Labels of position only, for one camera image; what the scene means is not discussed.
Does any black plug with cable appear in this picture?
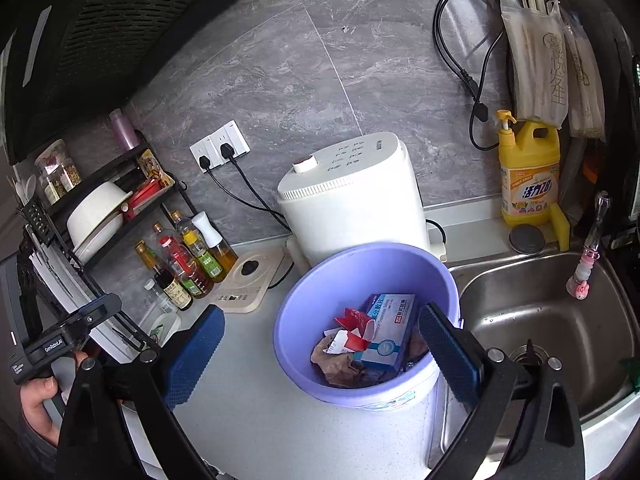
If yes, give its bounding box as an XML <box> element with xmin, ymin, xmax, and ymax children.
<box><xmin>220</xmin><ymin>142</ymin><xmax>281</xmax><ymax>211</ymax></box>
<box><xmin>197</xmin><ymin>155</ymin><xmax>293</xmax><ymax>233</ymax></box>

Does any round black sink stopper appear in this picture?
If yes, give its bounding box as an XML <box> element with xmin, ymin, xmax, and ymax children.
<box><xmin>509</xmin><ymin>224</ymin><xmax>547</xmax><ymax>255</ymax></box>

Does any crumpled brown paper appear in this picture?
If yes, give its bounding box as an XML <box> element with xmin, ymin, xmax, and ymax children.
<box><xmin>310</xmin><ymin>342</ymin><xmax>363</xmax><ymax>387</ymax></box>

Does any blue medicine box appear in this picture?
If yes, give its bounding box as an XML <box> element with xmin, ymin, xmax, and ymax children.
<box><xmin>357</xmin><ymin>293</ymin><xmax>420</xmax><ymax>372</ymax></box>

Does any small white bowl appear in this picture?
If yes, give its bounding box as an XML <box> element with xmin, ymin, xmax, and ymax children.
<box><xmin>72</xmin><ymin>212</ymin><xmax>125</xmax><ymax>261</ymax></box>

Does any person's left forearm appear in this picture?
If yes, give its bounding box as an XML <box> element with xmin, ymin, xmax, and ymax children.
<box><xmin>0</xmin><ymin>410</ymin><xmax>58</xmax><ymax>480</ymax></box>

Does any purple bottle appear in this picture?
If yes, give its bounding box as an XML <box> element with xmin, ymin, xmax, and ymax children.
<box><xmin>109</xmin><ymin>108</ymin><xmax>140</xmax><ymax>152</ymax></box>

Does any yellow detergent bottle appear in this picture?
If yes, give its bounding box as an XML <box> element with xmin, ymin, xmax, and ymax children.
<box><xmin>495</xmin><ymin>109</ymin><xmax>562</xmax><ymax>226</ymax></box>

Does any red white wrapper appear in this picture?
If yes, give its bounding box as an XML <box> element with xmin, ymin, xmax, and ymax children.
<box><xmin>334</xmin><ymin>308</ymin><xmax>375</xmax><ymax>352</ymax></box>

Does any small beige chopstick bag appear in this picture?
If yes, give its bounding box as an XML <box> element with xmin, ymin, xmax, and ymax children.
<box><xmin>562</xmin><ymin>10</ymin><xmax>607</xmax><ymax>141</ymax></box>

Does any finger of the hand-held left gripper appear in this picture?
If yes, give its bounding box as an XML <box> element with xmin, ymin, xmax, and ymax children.
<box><xmin>81</xmin><ymin>293</ymin><xmax>124</xmax><ymax>332</ymax></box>

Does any white wall socket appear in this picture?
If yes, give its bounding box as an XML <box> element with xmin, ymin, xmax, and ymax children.
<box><xmin>190</xmin><ymin>120</ymin><xmax>251</xmax><ymax>172</ymax></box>

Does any person's left hand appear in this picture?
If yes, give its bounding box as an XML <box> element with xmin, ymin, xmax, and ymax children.
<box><xmin>20</xmin><ymin>351</ymin><xmax>90</xmax><ymax>447</ymax></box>

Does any black power cable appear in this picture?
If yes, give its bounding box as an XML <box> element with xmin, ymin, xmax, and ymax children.
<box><xmin>432</xmin><ymin>0</ymin><xmax>506</xmax><ymax>152</ymax></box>

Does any large white bowl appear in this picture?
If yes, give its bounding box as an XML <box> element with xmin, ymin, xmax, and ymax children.
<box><xmin>66</xmin><ymin>181</ymin><xmax>133</xmax><ymax>251</ymax></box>

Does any purple plastic bucket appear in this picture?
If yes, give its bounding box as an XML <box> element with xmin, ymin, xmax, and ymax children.
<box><xmin>272</xmin><ymin>241</ymin><xmax>460</xmax><ymax>411</ymax></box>

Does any faucet with pink filter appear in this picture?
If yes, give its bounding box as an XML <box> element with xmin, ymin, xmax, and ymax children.
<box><xmin>566</xmin><ymin>191</ymin><xmax>612</xmax><ymax>301</ymax></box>

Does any small clear bottle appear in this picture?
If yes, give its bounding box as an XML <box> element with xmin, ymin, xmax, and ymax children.
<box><xmin>144</xmin><ymin>280</ymin><xmax>173</xmax><ymax>313</ymax></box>

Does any white electric cooker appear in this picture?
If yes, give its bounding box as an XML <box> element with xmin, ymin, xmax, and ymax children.
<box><xmin>277</xmin><ymin>132</ymin><xmax>446</xmax><ymax>268</ymax></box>

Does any black range hood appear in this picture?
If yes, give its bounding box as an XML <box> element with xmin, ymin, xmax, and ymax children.
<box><xmin>0</xmin><ymin>0</ymin><xmax>301</xmax><ymax>166</ymax></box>

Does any yellow sponge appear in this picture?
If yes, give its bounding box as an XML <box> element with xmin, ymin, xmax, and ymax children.
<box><xmin>549</xmin><ymin>202</ymin><xmax>571</xmax><ymax>252</ymax></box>

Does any jar of dried flowers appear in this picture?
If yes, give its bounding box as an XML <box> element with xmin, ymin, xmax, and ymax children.
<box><xmin>34</xmin><ymin>139</ymin><xmax>82</xmax><ymax>206</ymax></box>

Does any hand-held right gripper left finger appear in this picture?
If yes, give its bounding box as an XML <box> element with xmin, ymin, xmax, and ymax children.
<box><xmin>54</xmin><ymin>304</ymin><xmax>227</xmax><ymax>480</ymax></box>

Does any yellow snack packet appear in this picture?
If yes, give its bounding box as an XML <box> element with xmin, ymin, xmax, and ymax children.
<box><xmin>137</xmin><ymin>150</ymin><xmax>168</xmax><ymax>186</ymax></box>

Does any beige kitchen scale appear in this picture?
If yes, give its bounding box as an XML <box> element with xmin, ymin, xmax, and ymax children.
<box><xmin>209</xmin><ymin>246</ymin><xmax>286</xmax><ymax>315</ymax></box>

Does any green label oil bottle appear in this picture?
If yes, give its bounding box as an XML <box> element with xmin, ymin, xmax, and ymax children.
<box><xmin>170</xmin><ymin>210</ymin><xmax>224</xmax><ymax>279</ymax></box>

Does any red plastic container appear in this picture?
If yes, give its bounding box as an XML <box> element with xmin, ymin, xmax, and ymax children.
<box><xmin>124</xmin><ymin>180</ymin><xmax>168</xmax><ymax>221</ymax></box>

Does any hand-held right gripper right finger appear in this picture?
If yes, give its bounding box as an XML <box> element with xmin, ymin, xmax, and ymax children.
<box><xmin>417</xmin><ymin>302</ymin><xmax>586</xmax><ymax>480</ymax></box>

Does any stainless steel sink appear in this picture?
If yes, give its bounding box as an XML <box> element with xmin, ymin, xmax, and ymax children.
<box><xmin>427</xmin><ymin>252</ymin><xmax>640</xmax><ymax>471</ymax></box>

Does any white top oil sprayer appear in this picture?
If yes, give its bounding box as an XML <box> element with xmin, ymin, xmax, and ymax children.
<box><xmin>192</xmin><ymin>211</ymin><xmax>239</xmax><ymax>272</ymax></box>

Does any red label bottle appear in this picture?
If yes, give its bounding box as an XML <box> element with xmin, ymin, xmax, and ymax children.
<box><xmin>152</xmin><ymin>222</ymin><xmax>214</xmax><ymax>299</ymax></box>

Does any large beige chopstick bag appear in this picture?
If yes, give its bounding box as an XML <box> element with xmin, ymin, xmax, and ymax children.
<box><xmin>500</xmin><ymin>0</ymin><xmax>571</xmax><ymax>128</ymax></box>

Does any black kitchen rack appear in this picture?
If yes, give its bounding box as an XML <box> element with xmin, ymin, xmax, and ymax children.
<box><xmin>20</xmin><ymin>142</ymin><xmax>198</xmax><ymax>356</ymax></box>

